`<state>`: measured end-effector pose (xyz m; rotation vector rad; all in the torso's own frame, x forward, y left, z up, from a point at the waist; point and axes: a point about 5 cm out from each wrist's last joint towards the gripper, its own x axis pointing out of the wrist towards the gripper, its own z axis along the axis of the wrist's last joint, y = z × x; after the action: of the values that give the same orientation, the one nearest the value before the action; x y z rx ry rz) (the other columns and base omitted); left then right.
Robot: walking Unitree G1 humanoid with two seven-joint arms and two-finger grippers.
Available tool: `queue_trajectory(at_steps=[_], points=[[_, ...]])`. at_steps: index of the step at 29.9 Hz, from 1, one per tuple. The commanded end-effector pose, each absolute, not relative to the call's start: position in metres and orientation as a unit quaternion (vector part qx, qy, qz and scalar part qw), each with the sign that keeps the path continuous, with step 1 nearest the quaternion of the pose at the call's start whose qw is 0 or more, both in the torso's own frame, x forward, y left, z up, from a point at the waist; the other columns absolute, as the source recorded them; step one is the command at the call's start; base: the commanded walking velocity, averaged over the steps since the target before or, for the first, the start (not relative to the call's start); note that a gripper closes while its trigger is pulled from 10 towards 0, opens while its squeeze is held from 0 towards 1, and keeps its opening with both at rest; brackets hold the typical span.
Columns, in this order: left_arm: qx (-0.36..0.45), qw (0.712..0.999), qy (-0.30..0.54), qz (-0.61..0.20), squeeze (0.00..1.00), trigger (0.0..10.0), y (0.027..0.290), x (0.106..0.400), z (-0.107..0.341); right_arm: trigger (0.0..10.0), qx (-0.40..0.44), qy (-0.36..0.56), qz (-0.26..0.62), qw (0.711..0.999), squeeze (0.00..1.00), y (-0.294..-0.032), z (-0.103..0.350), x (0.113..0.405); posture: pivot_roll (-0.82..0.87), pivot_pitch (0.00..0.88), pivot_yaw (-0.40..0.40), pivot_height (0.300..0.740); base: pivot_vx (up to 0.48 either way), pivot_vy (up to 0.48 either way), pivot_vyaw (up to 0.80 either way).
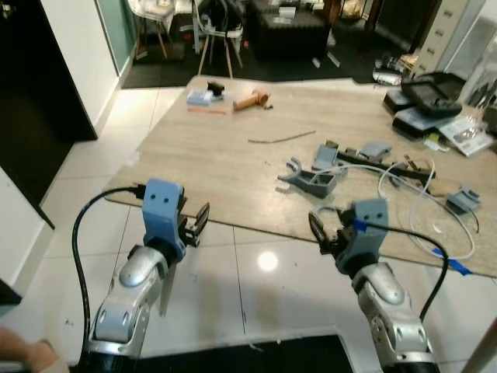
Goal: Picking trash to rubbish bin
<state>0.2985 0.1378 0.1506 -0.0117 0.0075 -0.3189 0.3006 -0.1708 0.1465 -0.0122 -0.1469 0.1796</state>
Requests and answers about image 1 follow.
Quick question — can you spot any long black bar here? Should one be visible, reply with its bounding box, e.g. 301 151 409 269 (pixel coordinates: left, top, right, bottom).
325 141 437 186

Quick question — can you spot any shiny silver packaging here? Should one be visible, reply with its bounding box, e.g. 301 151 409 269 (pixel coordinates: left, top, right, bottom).
372 54 405 87

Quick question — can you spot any blue-grey printed mount part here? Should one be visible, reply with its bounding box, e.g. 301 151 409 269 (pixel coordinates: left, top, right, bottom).
313 144 341 173
446 184 483 215
358 141 394 161

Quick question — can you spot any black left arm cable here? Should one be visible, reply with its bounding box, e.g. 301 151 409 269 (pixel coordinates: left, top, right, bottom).
71 184 148 354

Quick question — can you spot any blue tape strip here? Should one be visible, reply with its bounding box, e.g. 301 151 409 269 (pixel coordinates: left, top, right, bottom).
430 247 474 277

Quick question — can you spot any black low cabinet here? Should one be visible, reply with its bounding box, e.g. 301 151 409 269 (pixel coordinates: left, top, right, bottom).
247 3 332 64

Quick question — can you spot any white drawer cabinet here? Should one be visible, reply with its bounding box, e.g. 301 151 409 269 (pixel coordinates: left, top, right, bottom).
415 0 487 79

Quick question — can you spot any thin orange pen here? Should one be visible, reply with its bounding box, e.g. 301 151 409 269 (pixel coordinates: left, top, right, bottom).
187 106 231 117

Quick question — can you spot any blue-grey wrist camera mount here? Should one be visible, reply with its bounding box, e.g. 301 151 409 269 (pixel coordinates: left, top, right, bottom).
142 178 188 263
335 198 390 274

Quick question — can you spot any blue and white box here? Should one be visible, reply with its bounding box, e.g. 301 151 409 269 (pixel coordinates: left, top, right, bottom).
186 89 227 108

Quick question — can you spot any white cable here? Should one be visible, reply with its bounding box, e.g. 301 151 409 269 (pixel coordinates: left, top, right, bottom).
320 159 479 262

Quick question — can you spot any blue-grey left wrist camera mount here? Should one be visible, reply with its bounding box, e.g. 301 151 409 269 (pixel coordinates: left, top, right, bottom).
142 178 188 263

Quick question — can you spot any grey printed gripper part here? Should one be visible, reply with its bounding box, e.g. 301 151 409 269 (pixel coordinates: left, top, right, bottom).
277 158 347 197

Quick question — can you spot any thin grey stick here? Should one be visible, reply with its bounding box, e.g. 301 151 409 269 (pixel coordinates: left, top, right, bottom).
248 130 318 146

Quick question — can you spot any person's hand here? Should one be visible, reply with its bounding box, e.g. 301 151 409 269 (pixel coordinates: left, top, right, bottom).
0 326 60 371

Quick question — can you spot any tan cylindrical handle tool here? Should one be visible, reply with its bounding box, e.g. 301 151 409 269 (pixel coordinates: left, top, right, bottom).
233 89 272 112

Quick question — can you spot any open black case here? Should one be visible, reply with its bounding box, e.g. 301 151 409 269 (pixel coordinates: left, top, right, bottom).
384 71 467 141

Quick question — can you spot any white printed booklet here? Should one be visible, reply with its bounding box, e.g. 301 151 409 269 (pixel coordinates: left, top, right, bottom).
438 114 495 157

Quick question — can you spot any small black block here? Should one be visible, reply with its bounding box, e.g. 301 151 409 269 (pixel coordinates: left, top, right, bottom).
206 81 227 99

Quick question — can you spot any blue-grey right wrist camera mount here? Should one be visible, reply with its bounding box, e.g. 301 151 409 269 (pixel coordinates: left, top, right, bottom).
335 198 390 274

